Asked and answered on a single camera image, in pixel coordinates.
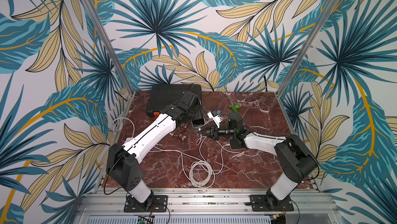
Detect black smartphone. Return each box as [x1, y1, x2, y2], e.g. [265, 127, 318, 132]
[191, 118, 206, 129]

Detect aluminium front rail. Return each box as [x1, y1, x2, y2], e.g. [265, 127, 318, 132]
[78, 188, 339, 215]

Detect white charging cable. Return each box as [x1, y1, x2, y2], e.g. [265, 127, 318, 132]
[148, 130, 261, 189]

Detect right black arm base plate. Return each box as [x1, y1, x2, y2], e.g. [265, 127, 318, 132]
[248, 195, 294, 213]

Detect white power strip cord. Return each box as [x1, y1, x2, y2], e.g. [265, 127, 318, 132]
[112, 117, 136, 141]

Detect green toy drill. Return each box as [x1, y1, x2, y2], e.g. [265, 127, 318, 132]
[228, 103, 242, 112]

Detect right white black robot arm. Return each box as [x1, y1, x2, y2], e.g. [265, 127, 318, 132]
[201, 111, 318, 212]

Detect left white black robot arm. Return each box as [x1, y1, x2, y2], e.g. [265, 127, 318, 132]
[106, 91, 201, 209]

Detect small metal ring parts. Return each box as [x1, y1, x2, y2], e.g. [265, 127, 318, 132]
[173, 131, 187, 141]

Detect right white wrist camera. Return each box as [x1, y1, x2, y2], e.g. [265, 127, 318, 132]
[207, 110, 222, 128]

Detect black plastic tool case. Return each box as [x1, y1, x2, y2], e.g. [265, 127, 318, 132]
[146, 84, 202, 118]

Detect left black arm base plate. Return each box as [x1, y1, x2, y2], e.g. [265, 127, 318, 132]
[124, 195, 168, 213]

